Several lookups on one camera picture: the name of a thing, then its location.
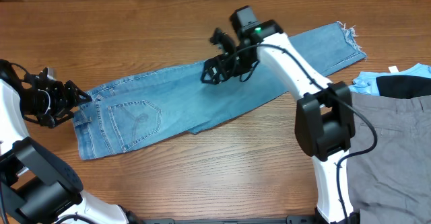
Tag black garment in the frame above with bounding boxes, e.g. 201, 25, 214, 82
376, 75, 430, 99

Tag white garment tag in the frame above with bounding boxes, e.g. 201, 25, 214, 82
389, 66, 399, 73

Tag black rail at table edge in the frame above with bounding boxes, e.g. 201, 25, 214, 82
142, 215, 317, 224

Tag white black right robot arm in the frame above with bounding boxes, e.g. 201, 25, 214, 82
201, 6, 360, 223

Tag light blue shirt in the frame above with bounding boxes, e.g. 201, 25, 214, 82
349, 63, 430, 99

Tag light blue denim jeans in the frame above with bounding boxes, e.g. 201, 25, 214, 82
73, 22, 366, 160

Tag grey folded garment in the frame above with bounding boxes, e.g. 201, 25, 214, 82
347, 94, 430, 223

